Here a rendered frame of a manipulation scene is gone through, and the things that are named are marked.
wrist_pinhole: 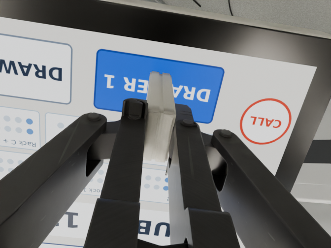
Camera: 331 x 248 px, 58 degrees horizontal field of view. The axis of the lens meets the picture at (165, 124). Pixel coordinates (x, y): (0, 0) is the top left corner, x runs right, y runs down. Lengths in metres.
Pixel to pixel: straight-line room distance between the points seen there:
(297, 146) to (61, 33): 0.20
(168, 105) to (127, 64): 0.07
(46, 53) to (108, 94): 0.05
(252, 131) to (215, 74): 0.06
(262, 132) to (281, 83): 0.04
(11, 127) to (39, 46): 0.07
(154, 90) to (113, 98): 0.06
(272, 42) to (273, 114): 0.06
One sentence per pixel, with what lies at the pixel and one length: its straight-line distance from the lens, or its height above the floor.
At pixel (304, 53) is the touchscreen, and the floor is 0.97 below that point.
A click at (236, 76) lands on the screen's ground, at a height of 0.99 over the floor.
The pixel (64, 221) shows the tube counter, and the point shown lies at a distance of 0.31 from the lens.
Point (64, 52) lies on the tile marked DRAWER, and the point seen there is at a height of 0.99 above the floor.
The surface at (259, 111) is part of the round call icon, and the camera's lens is 0.25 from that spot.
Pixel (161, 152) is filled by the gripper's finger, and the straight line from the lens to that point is 0.16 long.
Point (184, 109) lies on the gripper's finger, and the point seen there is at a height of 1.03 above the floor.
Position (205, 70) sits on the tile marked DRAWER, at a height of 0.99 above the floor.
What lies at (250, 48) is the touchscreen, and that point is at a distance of 0.23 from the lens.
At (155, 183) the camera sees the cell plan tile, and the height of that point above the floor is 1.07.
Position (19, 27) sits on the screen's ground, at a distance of 0.24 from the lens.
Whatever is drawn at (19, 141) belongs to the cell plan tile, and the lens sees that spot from 0.27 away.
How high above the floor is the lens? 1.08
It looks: 14 degrees down
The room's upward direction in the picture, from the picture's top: 174 degrees counter-clockwise
